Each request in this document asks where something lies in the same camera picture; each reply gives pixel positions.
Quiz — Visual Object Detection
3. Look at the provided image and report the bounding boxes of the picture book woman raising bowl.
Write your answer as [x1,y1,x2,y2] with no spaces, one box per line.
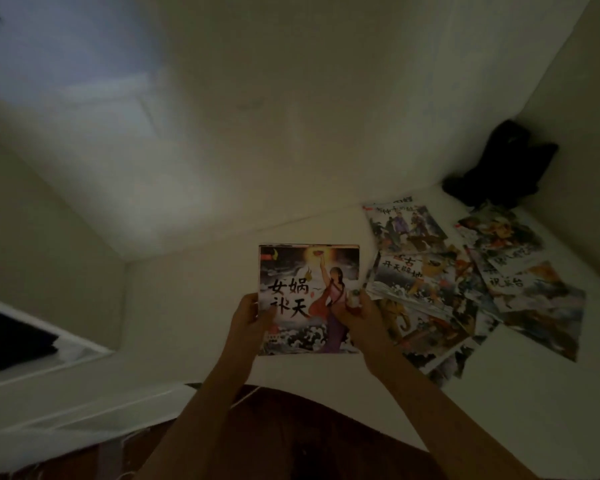
[257,243,362,357]

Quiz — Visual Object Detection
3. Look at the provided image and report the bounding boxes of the person's right hand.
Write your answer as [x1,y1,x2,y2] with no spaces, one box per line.
[329,289,395,369]

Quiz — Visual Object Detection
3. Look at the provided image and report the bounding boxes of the person's dark clothing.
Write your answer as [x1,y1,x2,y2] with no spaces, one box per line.
[199,386,449,480]

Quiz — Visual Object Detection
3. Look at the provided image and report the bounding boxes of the person's left hand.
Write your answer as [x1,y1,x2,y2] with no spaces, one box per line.
[227,293,279,365]

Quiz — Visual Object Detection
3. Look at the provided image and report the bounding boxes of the person's left forearm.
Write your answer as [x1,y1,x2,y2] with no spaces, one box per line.
[137,354,253,480]

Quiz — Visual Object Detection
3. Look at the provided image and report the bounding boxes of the person's right forearm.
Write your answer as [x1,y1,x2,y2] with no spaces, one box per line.
[367,344,539,480]

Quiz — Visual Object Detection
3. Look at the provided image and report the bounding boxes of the black cloth object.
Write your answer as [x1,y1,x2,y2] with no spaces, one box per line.
[441,119,560,209]

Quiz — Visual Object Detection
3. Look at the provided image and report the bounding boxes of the pile of books and magazines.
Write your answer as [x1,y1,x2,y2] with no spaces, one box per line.
[362,197,587,388]

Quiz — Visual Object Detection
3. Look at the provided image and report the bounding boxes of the picture book pig melon print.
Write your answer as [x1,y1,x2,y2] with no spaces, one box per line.
[453,207,546,275]

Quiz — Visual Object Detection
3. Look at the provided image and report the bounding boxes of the picture book robed men print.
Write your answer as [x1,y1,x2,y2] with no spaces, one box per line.
[362,197,449,255]

